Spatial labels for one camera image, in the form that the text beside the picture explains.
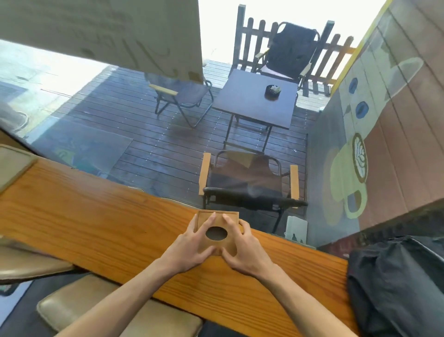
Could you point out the grey folding chair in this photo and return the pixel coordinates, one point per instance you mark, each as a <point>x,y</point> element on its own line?
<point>187,93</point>

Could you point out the dark square outdoor table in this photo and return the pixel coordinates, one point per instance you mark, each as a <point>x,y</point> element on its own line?
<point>253,97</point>

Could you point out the black ashtray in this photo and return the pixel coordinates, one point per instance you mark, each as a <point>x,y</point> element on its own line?
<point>272,93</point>

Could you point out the wooden tissue box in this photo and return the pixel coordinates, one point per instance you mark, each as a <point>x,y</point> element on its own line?
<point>218,219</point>

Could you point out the person's left forearm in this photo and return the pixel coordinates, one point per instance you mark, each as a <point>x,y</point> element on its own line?
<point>121,302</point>

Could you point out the wooden picket fence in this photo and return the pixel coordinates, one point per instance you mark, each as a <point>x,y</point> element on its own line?
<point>246,38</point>

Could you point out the grey door mat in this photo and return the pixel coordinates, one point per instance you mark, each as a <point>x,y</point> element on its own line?
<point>79,146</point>

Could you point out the tan cushioned stool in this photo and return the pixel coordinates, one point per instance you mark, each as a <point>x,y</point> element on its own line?
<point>27,264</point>
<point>86,298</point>

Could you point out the black bag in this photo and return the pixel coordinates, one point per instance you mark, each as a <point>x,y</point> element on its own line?
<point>399,288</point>

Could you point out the person's right hand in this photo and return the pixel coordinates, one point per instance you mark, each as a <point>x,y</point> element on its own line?
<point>249,257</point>

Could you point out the small white box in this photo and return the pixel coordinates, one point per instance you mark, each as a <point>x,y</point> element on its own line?
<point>296,229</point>

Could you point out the person's left hand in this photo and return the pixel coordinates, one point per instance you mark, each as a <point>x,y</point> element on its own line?
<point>184,250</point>

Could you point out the beige window poster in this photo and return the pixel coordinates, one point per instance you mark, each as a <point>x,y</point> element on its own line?
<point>104,27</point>

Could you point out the black folding chair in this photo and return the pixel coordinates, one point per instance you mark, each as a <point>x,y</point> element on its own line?
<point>291,48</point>

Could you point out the brown folding chair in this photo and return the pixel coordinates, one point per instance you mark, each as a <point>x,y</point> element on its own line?
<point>249,173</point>

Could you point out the person's right forearm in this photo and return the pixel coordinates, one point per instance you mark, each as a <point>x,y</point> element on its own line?
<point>305,305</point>

